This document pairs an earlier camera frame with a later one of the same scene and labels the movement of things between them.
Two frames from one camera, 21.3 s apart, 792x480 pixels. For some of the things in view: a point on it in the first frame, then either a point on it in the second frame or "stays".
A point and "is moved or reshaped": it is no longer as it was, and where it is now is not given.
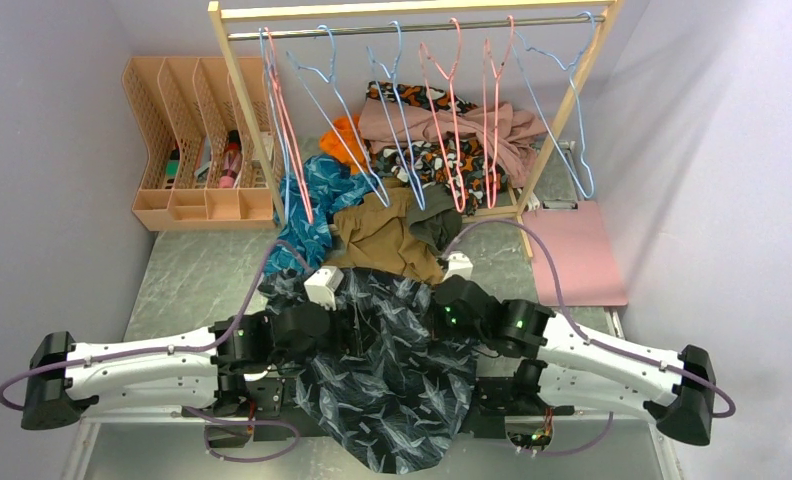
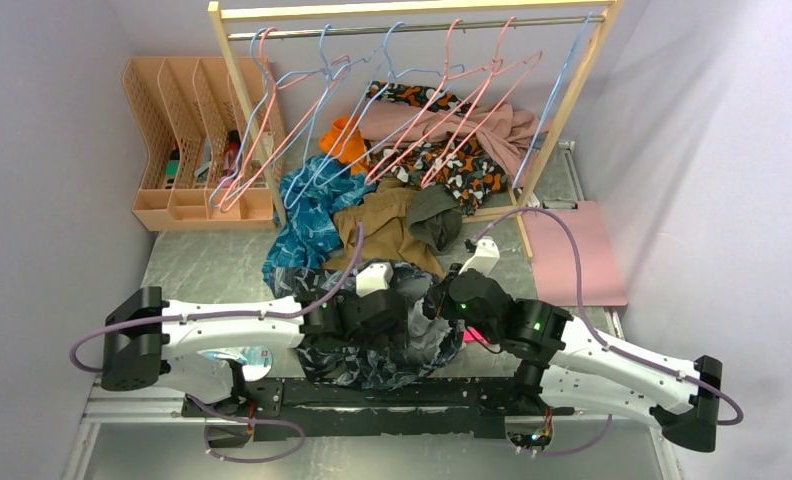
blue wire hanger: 276,119 -> 270,83
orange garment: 343,143 stays
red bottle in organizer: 232,161 stays
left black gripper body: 339,338 -> 392,337
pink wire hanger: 293,146 -> 235,186
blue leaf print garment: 310,195 stays
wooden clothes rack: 582,11 stays
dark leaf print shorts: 401,396 is moved or reshaped
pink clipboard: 590,272 stays
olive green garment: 439,221 stays
